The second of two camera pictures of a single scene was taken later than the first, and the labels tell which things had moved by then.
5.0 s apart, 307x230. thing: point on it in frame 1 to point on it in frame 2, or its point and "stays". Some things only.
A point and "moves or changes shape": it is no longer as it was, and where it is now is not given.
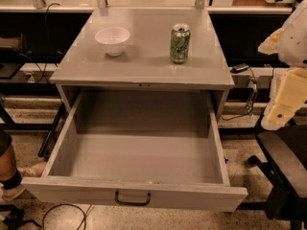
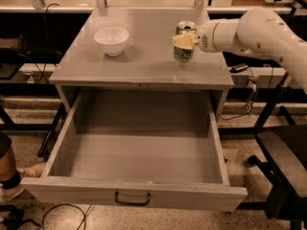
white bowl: (113, 39) stays
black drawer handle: (145, 203) stays
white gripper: (295, 42) to (205, 38)
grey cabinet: (145, 65) stays
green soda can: (179, 43) moves or changes shape
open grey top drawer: (139, 149) stays
